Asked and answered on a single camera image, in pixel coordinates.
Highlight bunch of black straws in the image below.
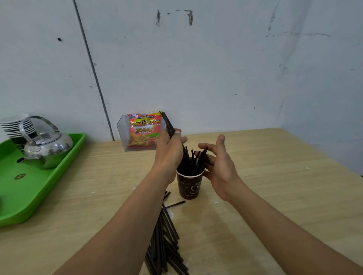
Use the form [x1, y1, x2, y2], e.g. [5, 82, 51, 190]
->
[159, 111, 190, 159]

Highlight brown printed paper cup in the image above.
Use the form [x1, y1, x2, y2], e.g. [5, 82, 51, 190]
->
[176, 167, 205, 200]

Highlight green plastic tray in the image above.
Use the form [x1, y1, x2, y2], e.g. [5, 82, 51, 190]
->
[0, 133, 87, 227]

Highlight thin dark wall cable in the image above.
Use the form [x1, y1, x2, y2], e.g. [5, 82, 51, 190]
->
[73, 0, 115, 141]

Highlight person's left forearm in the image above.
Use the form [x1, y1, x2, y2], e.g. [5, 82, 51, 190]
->
[53, 167, 177, 275]

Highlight person's right forearm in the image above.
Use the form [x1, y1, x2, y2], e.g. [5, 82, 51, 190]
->
[226, 178, 363, 275]

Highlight stack of paper cups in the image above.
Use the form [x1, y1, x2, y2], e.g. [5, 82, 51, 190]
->
[0, 114, 38, 155]

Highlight shiny steel kettle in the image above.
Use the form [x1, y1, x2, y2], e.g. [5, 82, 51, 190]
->
[16, 116, 74, 170]

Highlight person's right hand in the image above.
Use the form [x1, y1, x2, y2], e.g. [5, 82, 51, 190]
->
[198, 134, 242, 202]

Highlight clear plastic holder box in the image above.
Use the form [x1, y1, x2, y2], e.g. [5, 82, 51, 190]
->
[116, 113, 168, 152]

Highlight person's left hand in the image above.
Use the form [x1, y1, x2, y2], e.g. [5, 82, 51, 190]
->
[154, 128, 188, 182]

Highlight black straws standing in cup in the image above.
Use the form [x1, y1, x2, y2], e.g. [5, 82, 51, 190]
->
[181, 146, 210, 177]

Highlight red orange snack packet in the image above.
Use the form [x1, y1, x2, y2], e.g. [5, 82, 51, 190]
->
[126, 112, 162, 150]

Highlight pile of loose black straws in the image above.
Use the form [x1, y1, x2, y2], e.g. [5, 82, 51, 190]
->
[144, 191, 190, 275]

